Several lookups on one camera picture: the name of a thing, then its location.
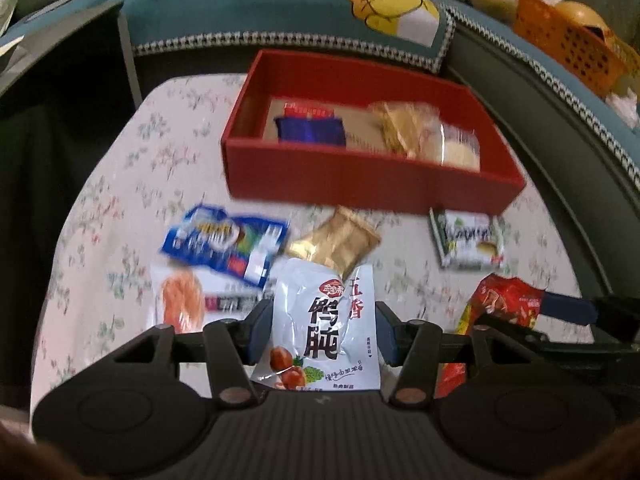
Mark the red cardboard box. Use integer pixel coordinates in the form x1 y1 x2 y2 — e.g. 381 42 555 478
220 49 528 217

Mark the green and white snack packet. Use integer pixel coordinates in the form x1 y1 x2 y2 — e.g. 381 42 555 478
429 207 507 270

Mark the clear bun packet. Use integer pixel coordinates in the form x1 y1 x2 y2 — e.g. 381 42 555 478
439 122 482 170

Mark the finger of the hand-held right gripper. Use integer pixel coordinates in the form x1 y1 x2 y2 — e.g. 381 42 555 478
541 291 640 327
474 312 640 361

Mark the orange plastic basket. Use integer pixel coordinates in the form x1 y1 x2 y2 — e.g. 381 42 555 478
514 0 630 98

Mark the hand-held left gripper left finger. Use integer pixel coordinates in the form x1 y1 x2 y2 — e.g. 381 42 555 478
111 301 275 407

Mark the dark grey side table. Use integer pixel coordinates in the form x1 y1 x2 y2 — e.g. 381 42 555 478
0 0 144 111

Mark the gold foil snack packet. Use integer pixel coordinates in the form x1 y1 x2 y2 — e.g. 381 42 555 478
284 205 382 281

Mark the pale green cloth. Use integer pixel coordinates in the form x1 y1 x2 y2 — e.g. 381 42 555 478
0 0 23 36

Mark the green sofa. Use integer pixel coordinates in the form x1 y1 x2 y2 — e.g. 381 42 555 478
0 0 640 201

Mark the blue and white snack packet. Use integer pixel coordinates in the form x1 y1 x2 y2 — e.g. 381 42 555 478
159 203 291 289

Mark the dark blue foil snack packet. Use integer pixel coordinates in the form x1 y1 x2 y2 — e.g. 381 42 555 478
274 115 347 147

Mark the teal houndstooth edged sofa cover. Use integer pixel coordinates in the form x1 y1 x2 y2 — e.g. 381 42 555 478
440 0 640 186

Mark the round yellow pomelo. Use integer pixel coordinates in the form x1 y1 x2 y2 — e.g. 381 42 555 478
552 0 613 41

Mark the small red white snack packet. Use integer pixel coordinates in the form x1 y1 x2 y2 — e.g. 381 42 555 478
283 101 335 122

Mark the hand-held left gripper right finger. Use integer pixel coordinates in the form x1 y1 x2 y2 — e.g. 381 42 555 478
374 301 533 407

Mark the white packet with orange strips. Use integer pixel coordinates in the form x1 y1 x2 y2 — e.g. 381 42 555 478
150 261 275 337

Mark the clear bag of fried crisps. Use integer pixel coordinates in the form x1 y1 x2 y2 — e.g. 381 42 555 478
369 101 446 160

